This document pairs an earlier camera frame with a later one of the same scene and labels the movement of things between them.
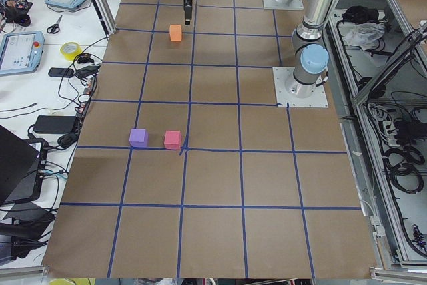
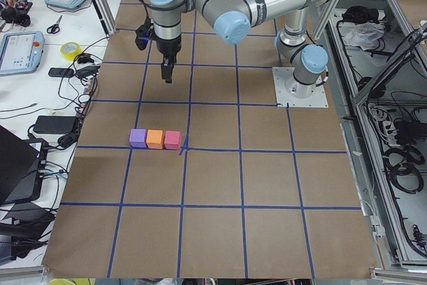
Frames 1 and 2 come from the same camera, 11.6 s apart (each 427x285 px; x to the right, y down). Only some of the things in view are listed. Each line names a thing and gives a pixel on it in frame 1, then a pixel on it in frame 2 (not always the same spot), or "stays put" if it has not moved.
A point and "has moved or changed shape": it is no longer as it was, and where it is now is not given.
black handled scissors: [55, 28] stays put
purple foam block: [139, 137] stays put
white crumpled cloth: [365, 35] stays put
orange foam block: [175, 31] has moved or changed shape
